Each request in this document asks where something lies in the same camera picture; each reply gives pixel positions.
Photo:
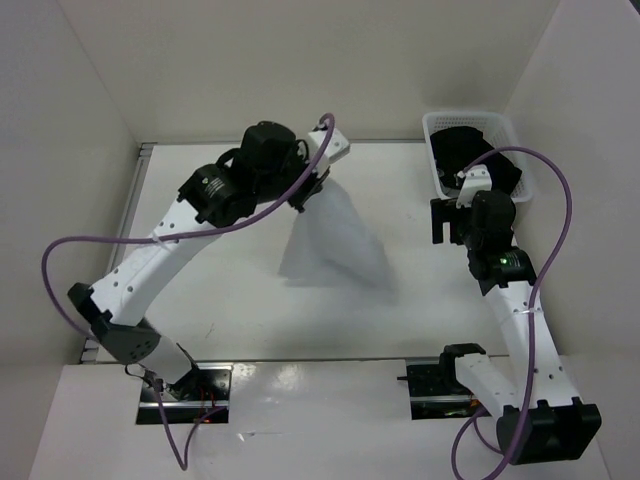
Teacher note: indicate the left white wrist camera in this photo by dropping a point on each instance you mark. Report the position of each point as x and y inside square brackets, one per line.
[328, 151]

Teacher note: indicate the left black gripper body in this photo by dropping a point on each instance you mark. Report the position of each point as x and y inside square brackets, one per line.
[312, 185]

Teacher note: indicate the white skirt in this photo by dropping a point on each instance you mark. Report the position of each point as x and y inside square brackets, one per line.
[331, 246]

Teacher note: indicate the black skirt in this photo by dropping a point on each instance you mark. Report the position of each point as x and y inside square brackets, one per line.
[456, 147]

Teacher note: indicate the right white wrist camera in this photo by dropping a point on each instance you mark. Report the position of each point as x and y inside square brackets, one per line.
[474, 180]

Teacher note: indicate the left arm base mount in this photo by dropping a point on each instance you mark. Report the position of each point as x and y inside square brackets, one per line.
[209, 398]

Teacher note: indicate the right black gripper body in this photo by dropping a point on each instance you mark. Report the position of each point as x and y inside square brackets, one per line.
[459, 225]

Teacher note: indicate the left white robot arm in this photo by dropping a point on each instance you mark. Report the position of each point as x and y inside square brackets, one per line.
[270, 166]

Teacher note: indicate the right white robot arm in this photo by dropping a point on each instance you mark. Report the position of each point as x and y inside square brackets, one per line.
[540, 417]

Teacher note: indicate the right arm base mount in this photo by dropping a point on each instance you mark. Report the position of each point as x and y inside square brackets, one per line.
[431, 396]

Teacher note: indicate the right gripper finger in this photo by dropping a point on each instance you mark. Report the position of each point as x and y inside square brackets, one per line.
[442, 207]
[438, 223]

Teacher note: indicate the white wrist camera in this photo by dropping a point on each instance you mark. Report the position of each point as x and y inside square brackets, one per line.
[474, 180]
[328, 151]

